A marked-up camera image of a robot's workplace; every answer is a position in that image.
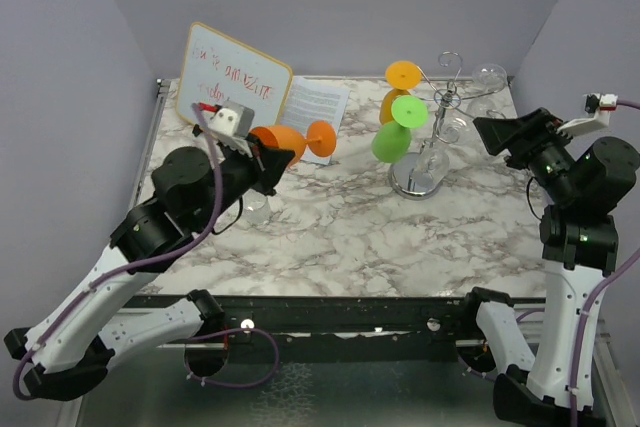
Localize yellow framed whiteboard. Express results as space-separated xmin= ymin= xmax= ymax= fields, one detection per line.
xmin=175 ymin=22 xmax=293 ymax=126

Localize printed paper sheet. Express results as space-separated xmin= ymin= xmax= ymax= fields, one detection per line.
xmin=279 ymin=76 xmax=350 ymax=134

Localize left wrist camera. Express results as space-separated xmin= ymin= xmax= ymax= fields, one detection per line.
xmin=208 ymin=100 xmax=255 ymax=146

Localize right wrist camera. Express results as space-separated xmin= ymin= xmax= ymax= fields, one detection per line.
xmin=558 ymin=93 xmax=618 ymax=137

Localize yellow plastic wine glass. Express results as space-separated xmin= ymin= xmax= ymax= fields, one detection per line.
xmin=379 ymin=60 xmax=422 ymax=125

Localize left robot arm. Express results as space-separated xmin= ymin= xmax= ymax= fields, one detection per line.
xmin=4 ymin=136 xmax=295 ymax=401

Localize clear wine glass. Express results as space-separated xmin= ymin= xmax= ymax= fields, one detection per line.
xmin=409 ymin=117 xmax=471 ymax=194

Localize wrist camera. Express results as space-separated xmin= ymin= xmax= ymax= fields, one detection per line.
xmin=558 ymin=93 xmax=618 ymax=137
xmin=208 ymin=100 xmax=255 ymax=146

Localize chrome wine glass rack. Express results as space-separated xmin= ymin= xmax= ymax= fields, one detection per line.
xmin=388 ymin=63 xmax=508 ymax=200

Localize green plastic wine glass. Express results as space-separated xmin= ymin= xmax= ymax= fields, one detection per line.
xmin=371 ymin=94 xmax=428 ymax=164

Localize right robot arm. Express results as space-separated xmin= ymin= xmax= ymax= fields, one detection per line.
xmin=459 ymin=107 xmax=639 ymax=426

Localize orange plastic wine glass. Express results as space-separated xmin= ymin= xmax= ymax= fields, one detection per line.
xmin=250 ymin=120 xmax=337 ymax=167

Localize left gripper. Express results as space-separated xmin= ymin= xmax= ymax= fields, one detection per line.
xmin=196 ymin=132 xmax=299 ymax=229

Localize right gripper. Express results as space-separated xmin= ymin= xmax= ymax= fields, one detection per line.
xmin=475 ymin=105 xmax=580 ymax=202

